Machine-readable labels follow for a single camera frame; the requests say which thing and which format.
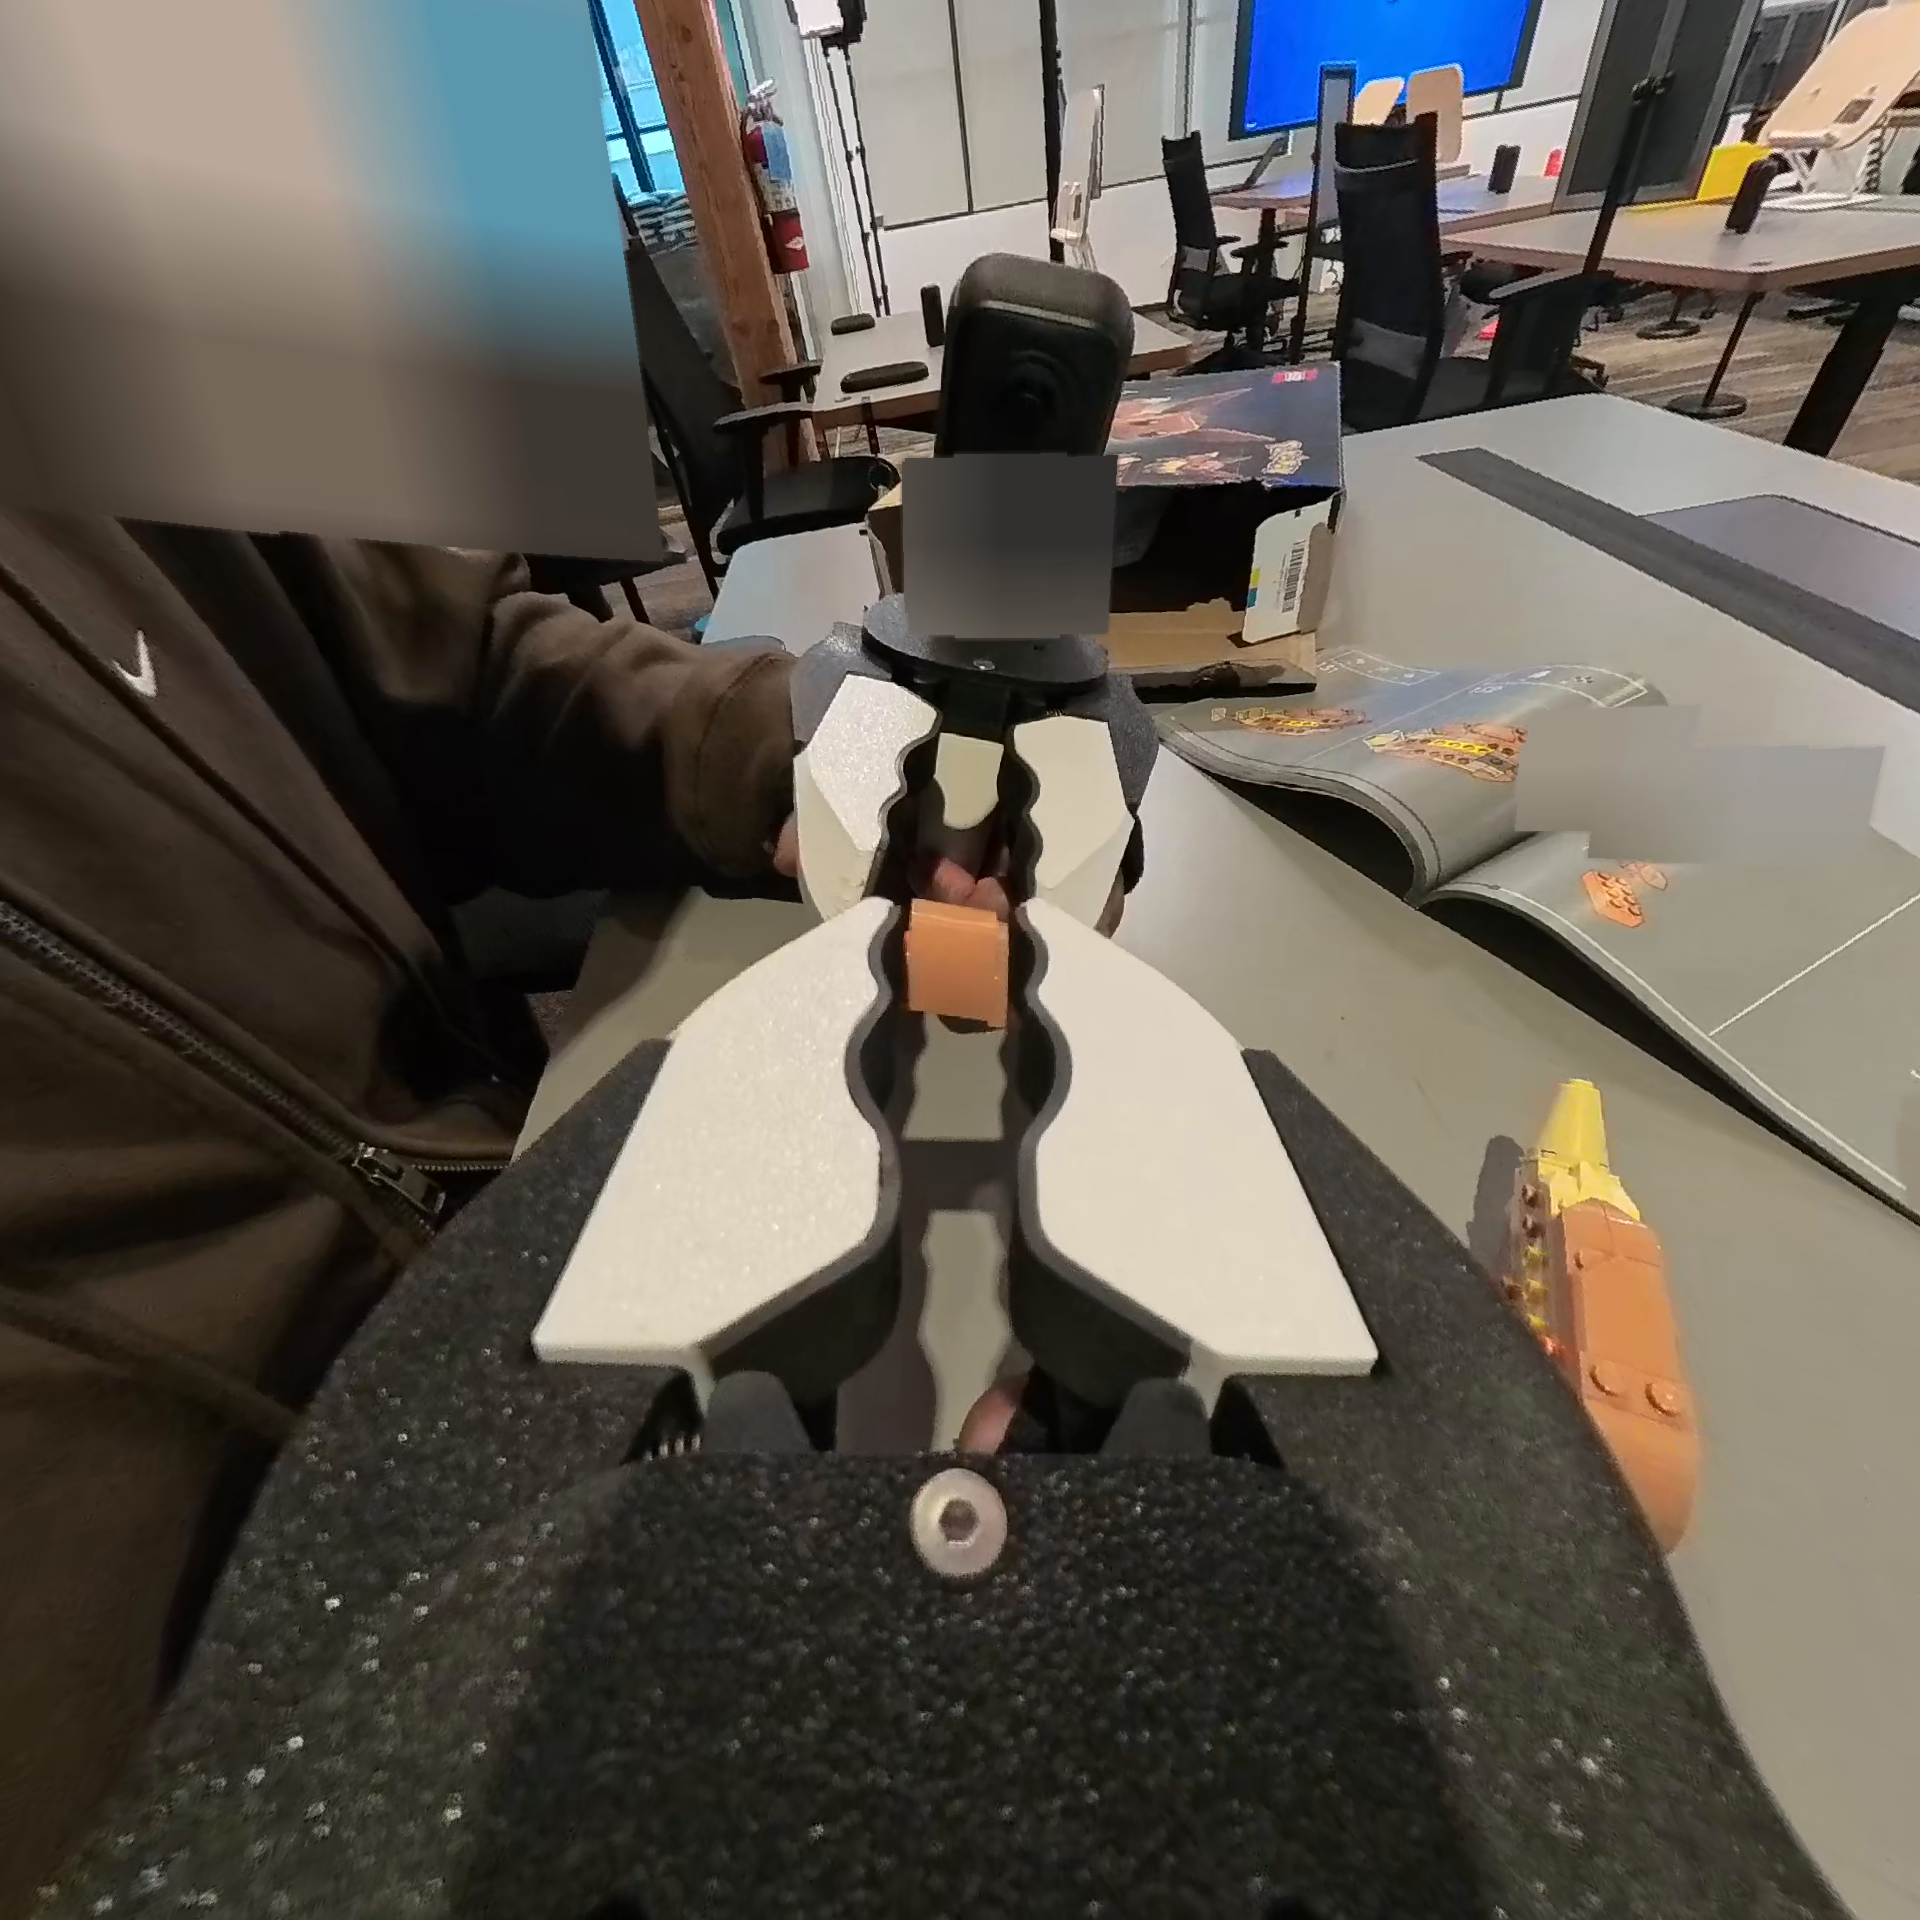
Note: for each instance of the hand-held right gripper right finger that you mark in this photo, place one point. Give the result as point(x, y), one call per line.
point(1187, 1185)

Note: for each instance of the grey panel on stand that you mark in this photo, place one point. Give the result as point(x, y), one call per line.
point(1648, 91)

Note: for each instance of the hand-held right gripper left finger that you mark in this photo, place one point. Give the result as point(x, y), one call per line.
point(739, 1168)

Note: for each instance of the grey desk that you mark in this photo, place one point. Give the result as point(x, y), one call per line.
point(1423, 1049)

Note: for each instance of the red fire extinguisher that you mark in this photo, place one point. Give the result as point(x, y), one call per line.
point(776, 194)

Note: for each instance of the long wooden table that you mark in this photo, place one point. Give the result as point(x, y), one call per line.
point(898, 342)

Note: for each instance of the black tripod stand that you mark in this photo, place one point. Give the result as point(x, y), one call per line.
point(849, 151)

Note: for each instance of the yellow box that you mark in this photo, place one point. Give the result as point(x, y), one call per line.
point(1724, 170)

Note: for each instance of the black office chair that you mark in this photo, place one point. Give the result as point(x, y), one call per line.
point(1390, 270)
point(1206, 225)
point(690, 391)

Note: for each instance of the blue wall screen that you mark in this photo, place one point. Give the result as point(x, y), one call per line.
point(1377, 58)

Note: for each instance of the silver monitor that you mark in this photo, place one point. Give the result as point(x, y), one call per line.
point(1080, 163)

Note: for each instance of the grey open instruction booklet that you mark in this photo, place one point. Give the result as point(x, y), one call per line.
point(1724, 963)

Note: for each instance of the pale wooden stand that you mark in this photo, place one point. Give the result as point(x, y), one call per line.
point(1846, 91)

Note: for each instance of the wooden post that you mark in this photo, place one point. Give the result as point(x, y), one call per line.
point(722, 177)

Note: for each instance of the brown tan brick-built model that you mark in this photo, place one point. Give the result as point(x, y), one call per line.
point(1614, 1318)

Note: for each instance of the black oblong case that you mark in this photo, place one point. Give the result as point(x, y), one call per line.
point(898, 378)

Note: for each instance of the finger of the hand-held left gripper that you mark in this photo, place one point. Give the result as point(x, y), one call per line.
point(1080, 827)
point(849, 794)

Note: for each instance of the grey top office table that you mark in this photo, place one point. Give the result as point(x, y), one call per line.
point(1724, 245)

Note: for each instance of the cardboard set box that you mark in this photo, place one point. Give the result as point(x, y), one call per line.
point(1244, 430)

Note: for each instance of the brown curved slope brick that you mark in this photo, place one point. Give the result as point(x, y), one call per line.
point(962, 963)

